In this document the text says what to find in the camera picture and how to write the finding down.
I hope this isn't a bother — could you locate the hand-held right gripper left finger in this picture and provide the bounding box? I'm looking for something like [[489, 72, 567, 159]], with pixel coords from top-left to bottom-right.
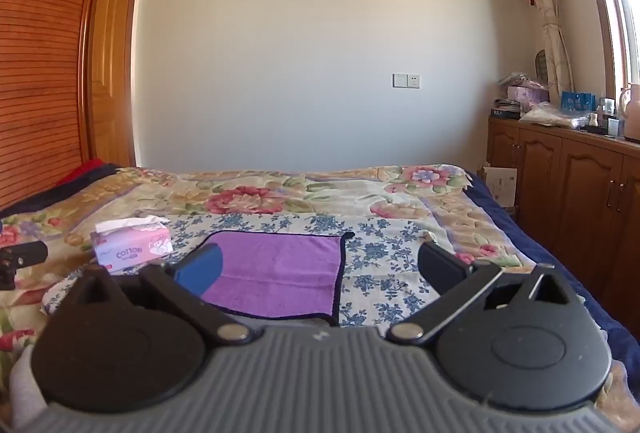
[[64, 242, 254, 347]]

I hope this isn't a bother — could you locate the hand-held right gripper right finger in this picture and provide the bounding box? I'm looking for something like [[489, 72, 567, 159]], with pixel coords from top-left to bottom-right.
[[386, 240, 577, 346]]

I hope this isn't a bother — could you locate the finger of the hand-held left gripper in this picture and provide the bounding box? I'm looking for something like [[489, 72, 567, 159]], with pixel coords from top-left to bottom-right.
[[0, 240, 49, 292]]

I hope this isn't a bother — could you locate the purple towel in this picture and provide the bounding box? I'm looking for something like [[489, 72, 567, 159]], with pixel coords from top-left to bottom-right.
[[197, 230, 356, 327]]

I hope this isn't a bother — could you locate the blue floral white cloth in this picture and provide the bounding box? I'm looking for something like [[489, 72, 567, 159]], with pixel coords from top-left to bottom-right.
[[42, 212, 502, 330]]

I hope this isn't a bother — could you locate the dark navy cloth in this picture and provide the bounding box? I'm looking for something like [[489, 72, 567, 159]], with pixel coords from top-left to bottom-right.
[[0, 163, 122, 218]]

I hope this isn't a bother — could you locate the pink tissue box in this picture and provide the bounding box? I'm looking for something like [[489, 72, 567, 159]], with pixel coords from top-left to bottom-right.
[[90, 215, 174, 273]]

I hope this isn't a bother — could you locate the floral bed blanket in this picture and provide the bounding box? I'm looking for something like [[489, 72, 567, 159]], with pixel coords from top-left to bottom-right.
[[0, 163, 537, 366]]

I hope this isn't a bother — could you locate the red cloth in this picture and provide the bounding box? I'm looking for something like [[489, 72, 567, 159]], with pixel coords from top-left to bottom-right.
[[55, 158, 104, 186]]

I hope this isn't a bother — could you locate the white cardboard box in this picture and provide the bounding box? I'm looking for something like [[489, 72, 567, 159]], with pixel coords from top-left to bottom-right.
[[479, 165, 519, 210]]

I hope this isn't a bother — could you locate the navy blue bedsheet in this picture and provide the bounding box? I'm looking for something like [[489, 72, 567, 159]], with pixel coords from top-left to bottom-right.
[[465, 170, 640, 370]]

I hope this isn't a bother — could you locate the grey cloth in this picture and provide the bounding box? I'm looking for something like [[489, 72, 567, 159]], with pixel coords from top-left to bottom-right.
[[9, 352, 50, 430]]

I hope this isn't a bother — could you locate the wooden cabinet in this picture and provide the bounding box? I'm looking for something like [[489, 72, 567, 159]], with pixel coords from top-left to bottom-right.
[[486, 113, 640, 335]]

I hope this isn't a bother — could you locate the stack of books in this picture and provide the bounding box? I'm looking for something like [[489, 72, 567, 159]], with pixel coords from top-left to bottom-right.
[[492, 98, 537, 120]]

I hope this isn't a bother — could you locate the pink tissue pack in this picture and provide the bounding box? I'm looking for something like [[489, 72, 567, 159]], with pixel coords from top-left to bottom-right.
[[507, 85, 549, 106]]

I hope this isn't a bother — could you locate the wooden louvered wardrobe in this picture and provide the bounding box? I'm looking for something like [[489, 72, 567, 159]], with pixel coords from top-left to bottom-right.
[[0, 0, 119, 212]]

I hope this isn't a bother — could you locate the clear plastic bag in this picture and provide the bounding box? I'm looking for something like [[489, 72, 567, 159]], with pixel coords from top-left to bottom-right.
[[532, 102, 592, 130]]

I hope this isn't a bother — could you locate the wooden door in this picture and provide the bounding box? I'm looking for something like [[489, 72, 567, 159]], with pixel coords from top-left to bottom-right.
[[92, 0, 144, 169]]

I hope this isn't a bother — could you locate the blue box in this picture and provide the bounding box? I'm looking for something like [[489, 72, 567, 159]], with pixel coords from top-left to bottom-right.
[[560, 91, 597, 112]]

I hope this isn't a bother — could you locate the woven hand fan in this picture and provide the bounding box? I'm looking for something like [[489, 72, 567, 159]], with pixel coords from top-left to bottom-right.
[[534, 50, 551, 86]]

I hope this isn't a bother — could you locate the pink thermos jug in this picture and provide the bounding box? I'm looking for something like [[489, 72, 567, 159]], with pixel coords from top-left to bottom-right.
[[618, 83, 640, 140]]

